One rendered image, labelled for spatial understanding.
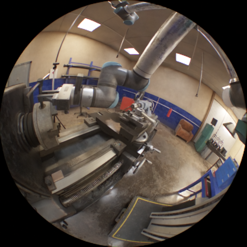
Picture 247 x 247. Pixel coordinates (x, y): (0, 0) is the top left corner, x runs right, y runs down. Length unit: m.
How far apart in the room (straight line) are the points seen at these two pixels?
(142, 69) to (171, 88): 4.33
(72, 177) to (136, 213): 0.84
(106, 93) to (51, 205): 0.67
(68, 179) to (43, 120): 0.35
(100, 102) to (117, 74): 0.14
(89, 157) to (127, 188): 0.99
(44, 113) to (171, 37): 0.53
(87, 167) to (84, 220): 1.06
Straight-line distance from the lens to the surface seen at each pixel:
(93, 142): 0.81
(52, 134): 0.35
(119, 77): 0.33
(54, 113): 0.48
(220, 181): 1.70
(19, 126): 0.43
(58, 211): 0.59
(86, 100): 0.29
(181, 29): 0.34
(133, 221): 1.10
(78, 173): 0.52
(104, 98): 0.30
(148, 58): 0.31
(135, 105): 0.96
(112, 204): 1.33
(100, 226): 1.40
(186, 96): 4.66
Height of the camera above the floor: 1.32
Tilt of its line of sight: 28 degrees down
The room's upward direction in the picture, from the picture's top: 17 degrees clockwise
